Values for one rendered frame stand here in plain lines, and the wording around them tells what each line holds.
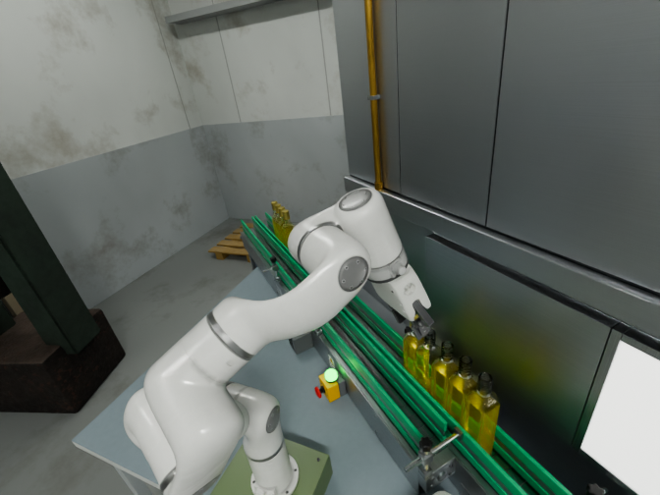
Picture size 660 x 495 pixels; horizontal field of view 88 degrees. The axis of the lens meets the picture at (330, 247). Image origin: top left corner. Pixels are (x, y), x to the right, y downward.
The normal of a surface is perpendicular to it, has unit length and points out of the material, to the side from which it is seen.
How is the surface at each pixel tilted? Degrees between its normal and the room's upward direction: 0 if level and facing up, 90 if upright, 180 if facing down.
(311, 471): 1
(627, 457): 90
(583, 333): 90
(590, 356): 90
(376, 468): 0
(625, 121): 90
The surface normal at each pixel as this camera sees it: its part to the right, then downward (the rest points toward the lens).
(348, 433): -0.12, -0.88
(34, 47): 0.91, 0.08
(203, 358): 0.07, -0.10
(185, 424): -0.16, -0.45
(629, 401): -0.88, 0.32
